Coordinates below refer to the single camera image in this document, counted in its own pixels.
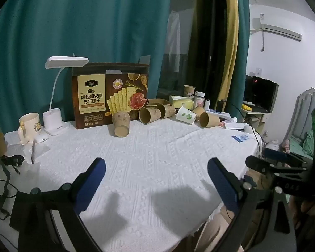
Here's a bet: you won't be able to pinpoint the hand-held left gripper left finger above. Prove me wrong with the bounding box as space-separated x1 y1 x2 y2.
10 157 107 252

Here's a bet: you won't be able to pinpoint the cream cartoon mug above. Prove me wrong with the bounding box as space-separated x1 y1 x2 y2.
18 112 44 145

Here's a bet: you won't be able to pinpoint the narrow teal curtain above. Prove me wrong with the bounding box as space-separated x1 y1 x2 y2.
236 0 251 103

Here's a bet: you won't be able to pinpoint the wide teal curtain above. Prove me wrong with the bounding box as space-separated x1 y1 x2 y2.
0 0 172 134

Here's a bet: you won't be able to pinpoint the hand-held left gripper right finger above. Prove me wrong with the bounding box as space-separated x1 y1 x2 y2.
207 158 298 252

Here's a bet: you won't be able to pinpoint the white papers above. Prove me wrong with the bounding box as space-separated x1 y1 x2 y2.
220 118 246 131

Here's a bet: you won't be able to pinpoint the green bedding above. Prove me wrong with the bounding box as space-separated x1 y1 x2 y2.
289 130 315 158

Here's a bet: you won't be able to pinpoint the person's leg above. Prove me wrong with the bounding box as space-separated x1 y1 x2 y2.
184 202 255 252

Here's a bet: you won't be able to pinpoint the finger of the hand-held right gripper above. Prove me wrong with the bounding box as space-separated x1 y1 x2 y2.
263 148 314 164
245 155 309 180

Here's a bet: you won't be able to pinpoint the black monitor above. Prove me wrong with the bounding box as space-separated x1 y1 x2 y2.
244 76 279 113

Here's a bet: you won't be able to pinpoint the white air conditioner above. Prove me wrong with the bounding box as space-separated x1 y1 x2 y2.
249 22 302 42

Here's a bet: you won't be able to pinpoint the grey bed headboard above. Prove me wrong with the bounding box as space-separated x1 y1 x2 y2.
289 87 315 158

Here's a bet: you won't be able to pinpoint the white side desk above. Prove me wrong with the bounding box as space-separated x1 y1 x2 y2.
243 108 272 135

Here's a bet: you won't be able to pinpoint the white textured tablecloth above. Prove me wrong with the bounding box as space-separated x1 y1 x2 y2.
4 115 264 245

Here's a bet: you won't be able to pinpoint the white green-dotted paper cup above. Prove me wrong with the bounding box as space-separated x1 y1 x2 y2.
176 106 197 125

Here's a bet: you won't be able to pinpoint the yellow tissue box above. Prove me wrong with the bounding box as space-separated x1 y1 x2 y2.
169 95 195 110

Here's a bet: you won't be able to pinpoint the brown paper bowl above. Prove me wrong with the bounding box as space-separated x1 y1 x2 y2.
146 98 171 108

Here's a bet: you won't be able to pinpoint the white desk lamp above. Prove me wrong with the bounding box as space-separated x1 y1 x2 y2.
43 56 90 136

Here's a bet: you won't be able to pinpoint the black power plug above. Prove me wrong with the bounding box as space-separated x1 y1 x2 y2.
1 155 25 175

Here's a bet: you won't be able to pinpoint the brown cracker box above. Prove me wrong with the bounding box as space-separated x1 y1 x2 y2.
72 62 150 130

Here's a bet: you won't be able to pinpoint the yellow curtain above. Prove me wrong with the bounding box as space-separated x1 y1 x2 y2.
220 0 239 103

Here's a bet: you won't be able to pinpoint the white-lidded jar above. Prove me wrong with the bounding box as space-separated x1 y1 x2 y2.
194 92 205 108

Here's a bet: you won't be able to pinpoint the person's right hand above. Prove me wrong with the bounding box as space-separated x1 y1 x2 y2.
289 196 315 227

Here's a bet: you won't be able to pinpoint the black tangled cables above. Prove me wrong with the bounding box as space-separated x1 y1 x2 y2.
0 152 19 221

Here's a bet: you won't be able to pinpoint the black cable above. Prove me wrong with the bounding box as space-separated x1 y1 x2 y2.
230 104 264 160

